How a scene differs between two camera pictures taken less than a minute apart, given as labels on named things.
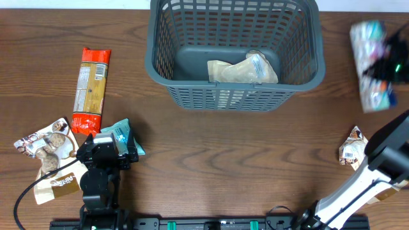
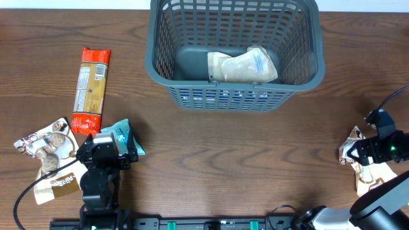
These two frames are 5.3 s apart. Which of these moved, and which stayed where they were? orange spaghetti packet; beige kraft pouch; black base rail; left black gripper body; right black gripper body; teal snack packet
Moved: beige kraft pouch; right black gripper body
Stayed: left black gripper body; orange spaghetti packet; teal snack packet; black base rail
